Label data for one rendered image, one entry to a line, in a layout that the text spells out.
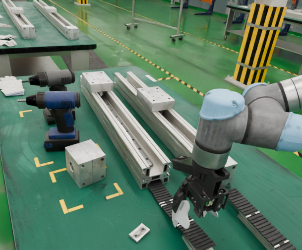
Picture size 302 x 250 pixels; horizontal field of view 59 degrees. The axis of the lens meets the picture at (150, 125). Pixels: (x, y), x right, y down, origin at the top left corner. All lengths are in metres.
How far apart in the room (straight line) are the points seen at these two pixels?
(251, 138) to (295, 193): 0.54
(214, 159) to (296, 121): 0.16
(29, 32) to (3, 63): 0.34
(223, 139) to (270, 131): 0.08
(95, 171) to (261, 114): 0.53
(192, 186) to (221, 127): 0.17
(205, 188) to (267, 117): 0.20
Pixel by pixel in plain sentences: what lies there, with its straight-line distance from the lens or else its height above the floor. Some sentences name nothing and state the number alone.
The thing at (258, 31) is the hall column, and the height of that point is 0.78.
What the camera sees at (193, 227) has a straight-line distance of 0.75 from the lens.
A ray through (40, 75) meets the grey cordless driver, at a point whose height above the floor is 0.99.
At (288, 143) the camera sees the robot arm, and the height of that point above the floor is 1.13.
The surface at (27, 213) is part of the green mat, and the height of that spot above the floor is 0.78.
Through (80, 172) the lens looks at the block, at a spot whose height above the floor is 0.84.
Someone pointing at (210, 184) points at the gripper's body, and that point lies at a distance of 0.58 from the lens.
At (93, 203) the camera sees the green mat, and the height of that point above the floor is 0.78.
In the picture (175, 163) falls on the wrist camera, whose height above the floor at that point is 0.96.
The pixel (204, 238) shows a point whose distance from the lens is 0.72.
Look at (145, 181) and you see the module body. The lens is 0.85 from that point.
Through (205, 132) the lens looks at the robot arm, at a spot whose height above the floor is 1.12.
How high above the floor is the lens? 1.38
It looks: 30 degrees down
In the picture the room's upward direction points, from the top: 6 degrees clockwise
